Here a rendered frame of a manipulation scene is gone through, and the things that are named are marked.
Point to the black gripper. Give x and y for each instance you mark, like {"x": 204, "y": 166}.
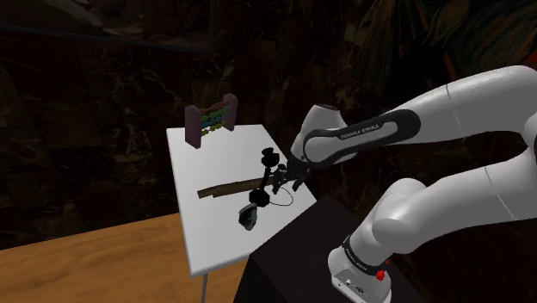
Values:
{"x": 298, "y": 168}

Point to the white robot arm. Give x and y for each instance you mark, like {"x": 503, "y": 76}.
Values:
{"x": 453, "y": 197}

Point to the long brown wooden ruler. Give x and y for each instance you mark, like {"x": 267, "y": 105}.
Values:
{"x": 226, "y": 189}

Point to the dark robot stand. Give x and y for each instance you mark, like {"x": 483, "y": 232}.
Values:
{"x": 293, "y": 251}

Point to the white table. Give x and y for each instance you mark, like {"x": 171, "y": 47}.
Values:
{"x": 209, "y": 168}

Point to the purple abacus with coloured beads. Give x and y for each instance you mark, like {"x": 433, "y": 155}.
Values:
{"x": 212, "y": 119}

